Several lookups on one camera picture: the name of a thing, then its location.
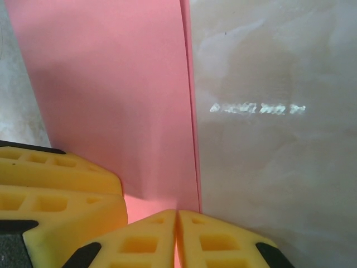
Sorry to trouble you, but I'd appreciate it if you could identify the pink paper sheet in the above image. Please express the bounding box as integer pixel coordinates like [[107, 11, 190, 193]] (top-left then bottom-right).
[[5, 0, 202, 268]]

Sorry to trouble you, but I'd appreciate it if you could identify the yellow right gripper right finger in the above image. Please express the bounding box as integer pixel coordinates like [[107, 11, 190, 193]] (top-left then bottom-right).
[[177, 209, 284, 268]]

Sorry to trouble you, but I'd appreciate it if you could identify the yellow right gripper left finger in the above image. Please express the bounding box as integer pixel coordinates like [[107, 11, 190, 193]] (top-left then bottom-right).
[[62, 209, 178, 268]]

